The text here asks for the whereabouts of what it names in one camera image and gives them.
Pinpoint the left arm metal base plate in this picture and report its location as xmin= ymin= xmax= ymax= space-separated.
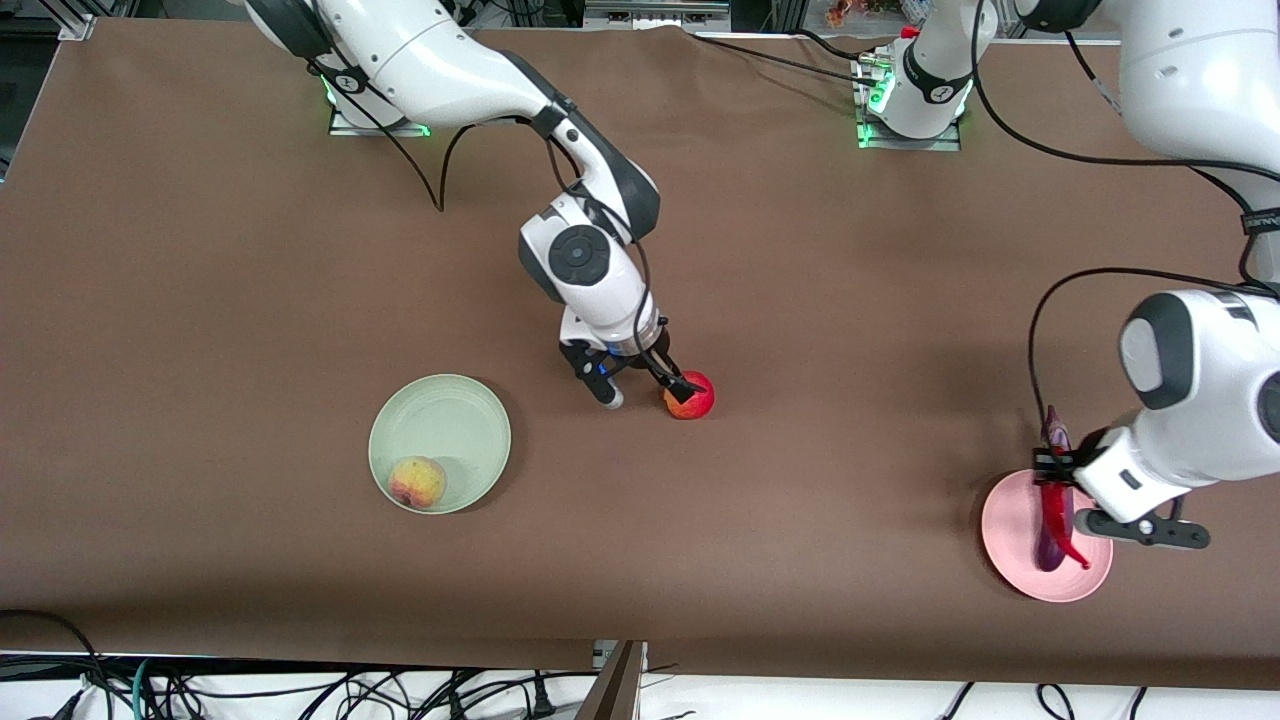
xmin=855 ymin=55 xmax=964 ymax=153

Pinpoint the black cable across table cover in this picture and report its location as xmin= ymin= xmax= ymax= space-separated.
xmin=690 ymin=28 xmax=886 ymax=86

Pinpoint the pink plate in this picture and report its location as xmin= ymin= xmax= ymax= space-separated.
xmin=980 ymin=468 xmax=1114 ymax=603

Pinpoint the aluminium post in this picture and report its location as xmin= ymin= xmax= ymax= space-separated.
xmin=575 ymin=640 xmax=649 ymax=720

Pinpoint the yellow pink peach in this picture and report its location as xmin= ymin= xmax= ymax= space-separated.
xmin=388 ymin=456 xmax=448 ymax=511

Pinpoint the brown table cover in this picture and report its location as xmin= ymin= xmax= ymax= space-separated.
xmin=0 ymin=18 xmax=1280 ymax=691

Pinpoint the red pomegranate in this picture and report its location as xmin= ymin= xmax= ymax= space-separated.
xmin=663 ymin=370 xmax=717 ymax=421

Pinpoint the purple eggplant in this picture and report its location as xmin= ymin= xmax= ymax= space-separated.
xmin=1033 ymin=405 xmax=1080 ymax=574

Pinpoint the light green plate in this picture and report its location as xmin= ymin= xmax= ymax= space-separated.
xmin=368 ymin=373 xmax=513 ymax=515

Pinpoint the red chili pepper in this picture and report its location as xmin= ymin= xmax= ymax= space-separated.
xmin=1035 ymin=478 xmax=1093 ymax=571

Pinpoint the grey metal box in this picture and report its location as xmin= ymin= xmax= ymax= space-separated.
xmin=583 ymin=0 xmax=733 ymax=33

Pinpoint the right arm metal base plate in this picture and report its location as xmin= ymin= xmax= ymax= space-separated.
xmin=328 ymin=75 xmax=433 ymax=138

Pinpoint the large black looped cable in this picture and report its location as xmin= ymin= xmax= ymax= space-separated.
xmin=0 ymin=608 xmax=117 ymax=720

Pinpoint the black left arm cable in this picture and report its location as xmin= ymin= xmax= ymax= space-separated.
xmin=972 ymin=25 xmax=1280 ymax=423

